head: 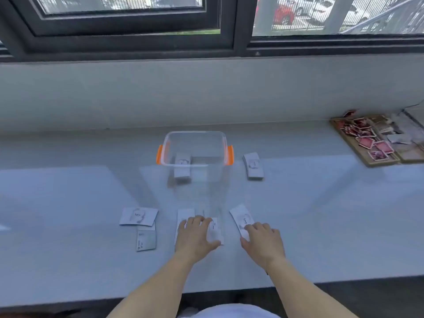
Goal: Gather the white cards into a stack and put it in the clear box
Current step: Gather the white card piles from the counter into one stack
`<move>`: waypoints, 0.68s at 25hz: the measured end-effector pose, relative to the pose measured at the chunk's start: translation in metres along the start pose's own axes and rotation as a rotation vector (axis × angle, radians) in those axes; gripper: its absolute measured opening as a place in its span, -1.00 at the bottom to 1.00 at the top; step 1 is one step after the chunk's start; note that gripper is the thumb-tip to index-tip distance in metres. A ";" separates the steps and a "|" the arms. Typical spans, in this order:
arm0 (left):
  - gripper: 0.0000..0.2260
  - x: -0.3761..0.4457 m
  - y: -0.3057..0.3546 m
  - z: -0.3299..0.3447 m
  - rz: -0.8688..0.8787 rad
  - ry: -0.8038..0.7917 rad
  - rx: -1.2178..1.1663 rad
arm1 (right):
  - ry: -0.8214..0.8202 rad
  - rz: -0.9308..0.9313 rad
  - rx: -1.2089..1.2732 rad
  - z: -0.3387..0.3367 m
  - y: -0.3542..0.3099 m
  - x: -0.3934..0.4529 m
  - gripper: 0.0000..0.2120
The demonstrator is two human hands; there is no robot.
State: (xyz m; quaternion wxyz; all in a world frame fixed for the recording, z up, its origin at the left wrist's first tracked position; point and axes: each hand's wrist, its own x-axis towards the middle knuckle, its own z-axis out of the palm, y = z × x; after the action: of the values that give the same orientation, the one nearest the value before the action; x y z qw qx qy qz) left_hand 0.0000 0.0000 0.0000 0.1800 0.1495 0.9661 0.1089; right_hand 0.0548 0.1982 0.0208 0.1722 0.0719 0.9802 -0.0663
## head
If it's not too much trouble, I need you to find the dark window frame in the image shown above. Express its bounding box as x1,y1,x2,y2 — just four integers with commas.
0,0,424,62

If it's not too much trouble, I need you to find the small white card packet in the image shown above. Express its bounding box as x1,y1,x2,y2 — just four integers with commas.
207,217,225,246

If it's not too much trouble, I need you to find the white car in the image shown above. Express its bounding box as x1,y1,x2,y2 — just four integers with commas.
295,0,332,16

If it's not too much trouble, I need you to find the person's right forearm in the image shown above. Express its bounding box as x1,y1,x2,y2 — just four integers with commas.
265,256,360,318

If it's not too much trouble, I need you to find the person's right hand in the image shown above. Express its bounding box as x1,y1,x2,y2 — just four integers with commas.
240,223,286,272

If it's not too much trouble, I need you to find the red car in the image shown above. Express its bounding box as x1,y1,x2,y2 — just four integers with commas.
273,2,295,25

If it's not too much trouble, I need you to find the person's left forearm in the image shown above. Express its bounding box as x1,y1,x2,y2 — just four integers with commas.
108,251,200,318

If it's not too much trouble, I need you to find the clear container with orange handles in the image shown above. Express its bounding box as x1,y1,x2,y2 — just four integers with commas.
156,131,235,210

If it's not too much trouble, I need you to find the pile of white paper pieces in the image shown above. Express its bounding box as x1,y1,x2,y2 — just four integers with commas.
379,107,424,146

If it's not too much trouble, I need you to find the person's left hand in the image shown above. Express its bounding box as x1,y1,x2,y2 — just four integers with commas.
174,215,222,260

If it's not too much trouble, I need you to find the wooden tray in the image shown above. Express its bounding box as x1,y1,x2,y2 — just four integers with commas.
329,114,424,168

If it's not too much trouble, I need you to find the person's white clothing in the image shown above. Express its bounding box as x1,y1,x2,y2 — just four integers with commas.
179,303,282,318

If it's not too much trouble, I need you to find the grey card packet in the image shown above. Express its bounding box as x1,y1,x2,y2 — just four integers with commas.
136,222,157,252

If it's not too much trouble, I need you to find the pile of red picture cards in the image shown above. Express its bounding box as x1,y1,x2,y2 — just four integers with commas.
339,110,395,161

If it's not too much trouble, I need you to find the white pillar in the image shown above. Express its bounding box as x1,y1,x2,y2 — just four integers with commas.
253,0,279,36
323,0,356,35

